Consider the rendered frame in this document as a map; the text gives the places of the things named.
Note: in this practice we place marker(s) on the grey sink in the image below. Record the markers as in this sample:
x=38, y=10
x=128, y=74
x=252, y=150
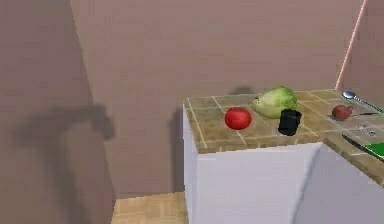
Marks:
x=363, y=124

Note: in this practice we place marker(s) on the green sponge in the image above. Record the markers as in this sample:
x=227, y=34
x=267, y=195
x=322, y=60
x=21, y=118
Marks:
x=376, y=149

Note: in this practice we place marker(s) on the dark red apple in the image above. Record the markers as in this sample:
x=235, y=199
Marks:
x=341, y=112

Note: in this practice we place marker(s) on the green lettuce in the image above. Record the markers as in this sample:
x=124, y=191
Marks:
x=276, y=101

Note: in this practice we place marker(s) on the silver spoon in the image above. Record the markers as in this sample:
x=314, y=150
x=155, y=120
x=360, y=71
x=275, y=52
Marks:
x=350, y=95

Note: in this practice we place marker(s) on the white tiled kitchen counter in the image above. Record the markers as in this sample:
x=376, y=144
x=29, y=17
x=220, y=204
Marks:
x=253, y=180

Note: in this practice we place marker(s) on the black mug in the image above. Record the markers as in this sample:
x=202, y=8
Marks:
x=288, y=122

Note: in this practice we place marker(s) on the red tomato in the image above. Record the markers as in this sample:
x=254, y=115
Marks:
x=238, y=118

